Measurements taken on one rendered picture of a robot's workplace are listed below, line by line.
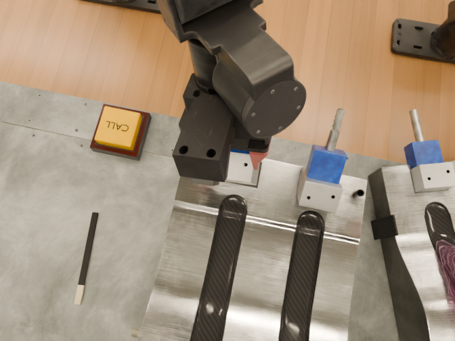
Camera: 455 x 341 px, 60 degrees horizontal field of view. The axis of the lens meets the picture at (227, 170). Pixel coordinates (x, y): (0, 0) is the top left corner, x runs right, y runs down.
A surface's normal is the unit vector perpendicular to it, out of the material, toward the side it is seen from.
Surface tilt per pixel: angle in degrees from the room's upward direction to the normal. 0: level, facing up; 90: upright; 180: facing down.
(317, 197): 35
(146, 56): 0
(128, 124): 0
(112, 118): 0
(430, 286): 26
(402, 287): 90
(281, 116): 68
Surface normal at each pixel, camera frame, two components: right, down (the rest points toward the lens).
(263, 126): 0.47, 0.69
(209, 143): -0.11, -0.58
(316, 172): -0.10, 0.33
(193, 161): -0.22, 0.81
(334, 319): 0.04, -0.33
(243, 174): -0.21, -0.10
